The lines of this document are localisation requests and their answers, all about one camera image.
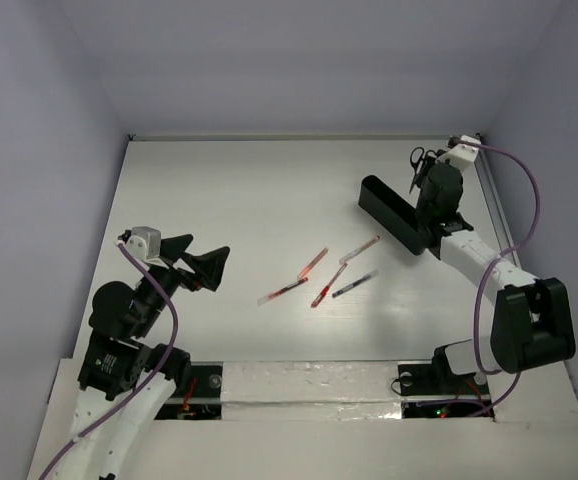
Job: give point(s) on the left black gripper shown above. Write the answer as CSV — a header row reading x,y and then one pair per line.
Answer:
x,y
180,270

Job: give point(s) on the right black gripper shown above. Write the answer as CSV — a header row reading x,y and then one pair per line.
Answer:
x,y
427,170

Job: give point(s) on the black handled scissors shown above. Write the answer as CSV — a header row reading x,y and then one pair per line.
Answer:
x,y
421,160

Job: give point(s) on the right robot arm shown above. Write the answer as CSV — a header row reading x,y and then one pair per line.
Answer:
x,y
520,321

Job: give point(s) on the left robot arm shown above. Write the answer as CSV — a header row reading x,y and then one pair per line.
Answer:
x,y
131,365

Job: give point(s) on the black oblong container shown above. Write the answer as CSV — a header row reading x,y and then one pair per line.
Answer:
x,y
394,214

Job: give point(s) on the red pen lower left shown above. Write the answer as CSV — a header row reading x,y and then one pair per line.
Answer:
x,y
282,291

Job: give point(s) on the red pen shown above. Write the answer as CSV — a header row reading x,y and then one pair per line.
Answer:
x,y
324,291
309,267
282,291

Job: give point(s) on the blue pen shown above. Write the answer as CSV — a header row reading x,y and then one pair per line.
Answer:
x,y
356,283

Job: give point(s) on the red pen upper middle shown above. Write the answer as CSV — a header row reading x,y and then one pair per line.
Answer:
x,y
309,267

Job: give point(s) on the red pen centre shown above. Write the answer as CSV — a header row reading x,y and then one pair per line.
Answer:
x,y
324,291

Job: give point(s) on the silver foil covered beam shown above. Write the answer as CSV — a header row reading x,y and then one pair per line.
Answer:
x,y
309,391

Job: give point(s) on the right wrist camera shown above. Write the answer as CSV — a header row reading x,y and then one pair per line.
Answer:
x,y
463,152

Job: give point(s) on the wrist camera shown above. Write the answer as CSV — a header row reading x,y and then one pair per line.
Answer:
x,y
143,243
463,152

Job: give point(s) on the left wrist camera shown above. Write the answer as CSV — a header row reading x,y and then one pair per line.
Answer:
x,y
143,243

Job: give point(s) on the aluminium rail right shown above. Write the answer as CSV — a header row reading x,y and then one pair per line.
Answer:
x,y
499,210

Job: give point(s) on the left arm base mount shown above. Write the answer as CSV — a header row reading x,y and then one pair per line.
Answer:
x,y
199,399

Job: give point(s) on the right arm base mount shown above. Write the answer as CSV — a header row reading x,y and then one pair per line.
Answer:
x,y
435,378

